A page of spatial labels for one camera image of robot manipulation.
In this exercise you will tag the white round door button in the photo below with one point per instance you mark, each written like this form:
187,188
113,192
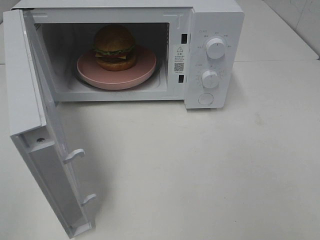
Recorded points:
206,99

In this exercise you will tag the pink round plate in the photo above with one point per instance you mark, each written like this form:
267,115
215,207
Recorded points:
93,74

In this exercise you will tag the toy burger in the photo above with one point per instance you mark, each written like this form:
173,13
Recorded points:
115,48

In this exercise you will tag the white microwave door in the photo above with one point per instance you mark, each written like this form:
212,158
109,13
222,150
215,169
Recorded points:
34,124

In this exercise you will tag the lower white round knob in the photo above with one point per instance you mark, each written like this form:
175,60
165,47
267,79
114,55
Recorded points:
210,79

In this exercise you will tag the white round knob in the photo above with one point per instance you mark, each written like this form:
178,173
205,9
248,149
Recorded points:
215,47
210,79

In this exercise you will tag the white microwave oven body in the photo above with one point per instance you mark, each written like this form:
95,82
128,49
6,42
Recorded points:
176,30

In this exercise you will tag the upper white round knob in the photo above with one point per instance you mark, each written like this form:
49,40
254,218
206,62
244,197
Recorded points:
215,47

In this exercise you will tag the glass microwave turntable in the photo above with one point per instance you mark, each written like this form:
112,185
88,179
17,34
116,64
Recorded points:
83,82

